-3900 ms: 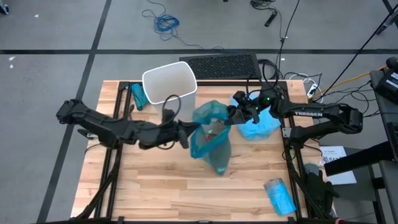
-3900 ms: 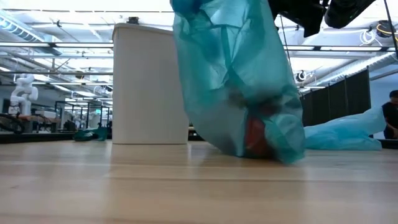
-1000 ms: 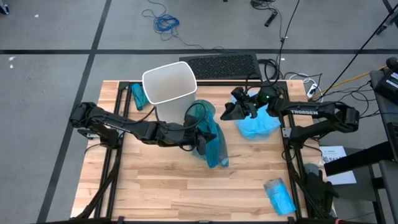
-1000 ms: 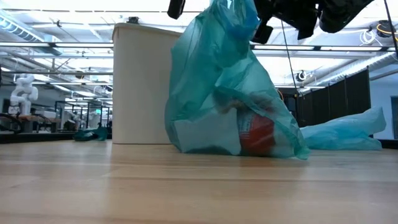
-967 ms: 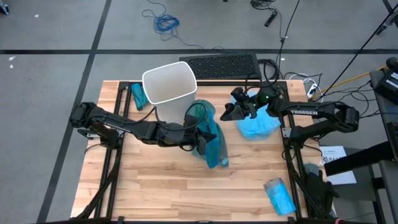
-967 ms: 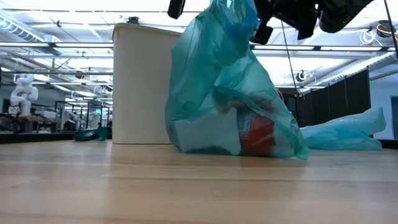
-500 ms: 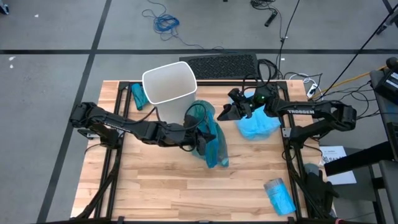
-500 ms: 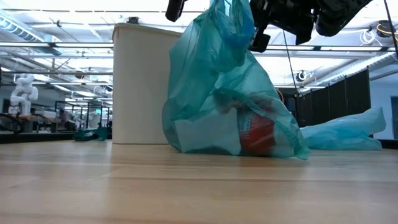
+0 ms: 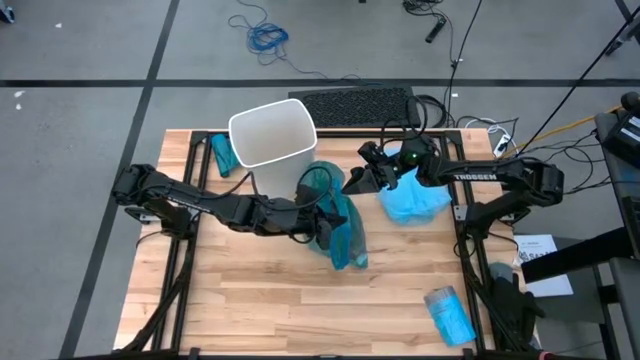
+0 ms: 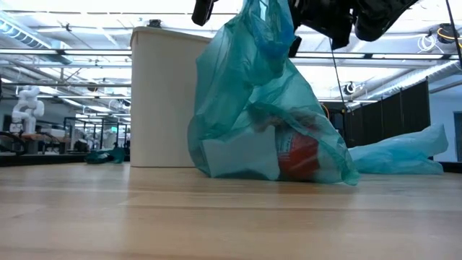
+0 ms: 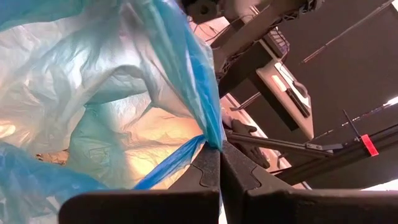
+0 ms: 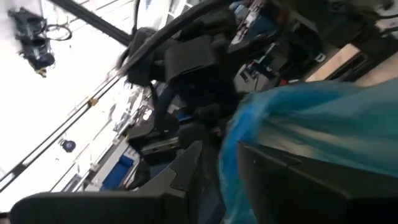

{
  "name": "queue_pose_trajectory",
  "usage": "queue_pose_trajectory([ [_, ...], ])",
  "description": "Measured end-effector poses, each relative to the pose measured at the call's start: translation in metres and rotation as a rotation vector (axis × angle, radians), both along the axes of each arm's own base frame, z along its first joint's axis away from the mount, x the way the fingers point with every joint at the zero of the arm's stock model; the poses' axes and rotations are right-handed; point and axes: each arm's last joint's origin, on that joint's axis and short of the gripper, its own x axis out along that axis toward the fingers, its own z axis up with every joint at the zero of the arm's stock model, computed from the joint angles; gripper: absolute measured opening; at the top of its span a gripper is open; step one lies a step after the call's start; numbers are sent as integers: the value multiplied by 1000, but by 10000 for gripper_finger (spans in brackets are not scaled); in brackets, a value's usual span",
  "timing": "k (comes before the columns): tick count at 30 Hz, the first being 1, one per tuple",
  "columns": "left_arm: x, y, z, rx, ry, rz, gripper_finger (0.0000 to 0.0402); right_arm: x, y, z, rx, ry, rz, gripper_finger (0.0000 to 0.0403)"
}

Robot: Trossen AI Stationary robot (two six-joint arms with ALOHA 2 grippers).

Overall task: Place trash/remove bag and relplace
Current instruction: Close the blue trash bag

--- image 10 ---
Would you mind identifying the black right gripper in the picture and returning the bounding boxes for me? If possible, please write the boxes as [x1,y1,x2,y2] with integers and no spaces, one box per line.
[287,0,357,59]

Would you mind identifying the teal plastic trash bag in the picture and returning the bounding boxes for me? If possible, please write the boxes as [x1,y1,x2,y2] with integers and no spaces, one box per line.
[186,0,361,187]

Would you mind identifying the red protein shake bottle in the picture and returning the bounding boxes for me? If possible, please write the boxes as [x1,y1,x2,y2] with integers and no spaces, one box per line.
[276,124,322,181]

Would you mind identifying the white plastic trash bin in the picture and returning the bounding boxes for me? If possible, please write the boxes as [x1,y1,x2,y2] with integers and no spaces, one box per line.
[129,25,214,169]

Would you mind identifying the light blue folded bag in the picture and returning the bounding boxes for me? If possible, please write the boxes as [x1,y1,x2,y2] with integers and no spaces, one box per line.
[348,123,449,176]

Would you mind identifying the small crumpled teal bag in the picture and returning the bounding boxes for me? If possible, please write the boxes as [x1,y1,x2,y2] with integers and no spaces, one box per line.
[84,146,126,165]

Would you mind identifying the black partition screen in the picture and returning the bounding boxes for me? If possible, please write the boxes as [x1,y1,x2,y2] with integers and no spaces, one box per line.
[344,77,431,148]

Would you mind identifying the distant wooden workbench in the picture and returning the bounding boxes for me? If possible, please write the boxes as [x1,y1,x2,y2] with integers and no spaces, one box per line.
[0,130,73,155]

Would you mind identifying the thin black hanging cable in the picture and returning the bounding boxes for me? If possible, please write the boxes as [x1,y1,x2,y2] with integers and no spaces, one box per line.
[328,38,348,109]
[445,0,462,68]

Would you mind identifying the silver ventilation duct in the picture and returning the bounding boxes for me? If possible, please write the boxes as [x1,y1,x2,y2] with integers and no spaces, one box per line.
[0,19,73,66]
[355,59,462,100]

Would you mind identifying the distant black shelving frame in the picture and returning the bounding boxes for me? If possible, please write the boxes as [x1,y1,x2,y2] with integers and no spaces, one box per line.
[64,116,131,151]

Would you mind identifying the ceiling light rail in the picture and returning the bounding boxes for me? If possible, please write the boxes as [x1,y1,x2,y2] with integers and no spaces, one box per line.
[0,48,462,61]

